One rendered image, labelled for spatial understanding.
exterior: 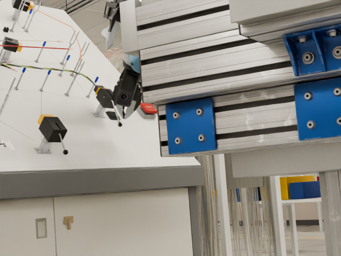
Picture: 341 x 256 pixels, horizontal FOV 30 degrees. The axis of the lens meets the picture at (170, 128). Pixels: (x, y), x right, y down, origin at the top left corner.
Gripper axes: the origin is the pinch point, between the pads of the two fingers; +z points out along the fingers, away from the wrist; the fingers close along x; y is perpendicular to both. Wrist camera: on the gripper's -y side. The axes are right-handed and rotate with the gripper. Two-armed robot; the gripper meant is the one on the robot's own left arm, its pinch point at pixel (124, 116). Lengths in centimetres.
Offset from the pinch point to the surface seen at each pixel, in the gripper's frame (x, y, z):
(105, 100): 7.7, 5.0, -0.2
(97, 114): 9.8, 5.3, 6.6
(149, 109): -4.4, 22.5, 11.8
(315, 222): -242, 693, 673
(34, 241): 9, -49, 10
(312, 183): -112, 233, 200
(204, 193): -32, 34, 54
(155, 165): -13.7, -6.2, 10.5
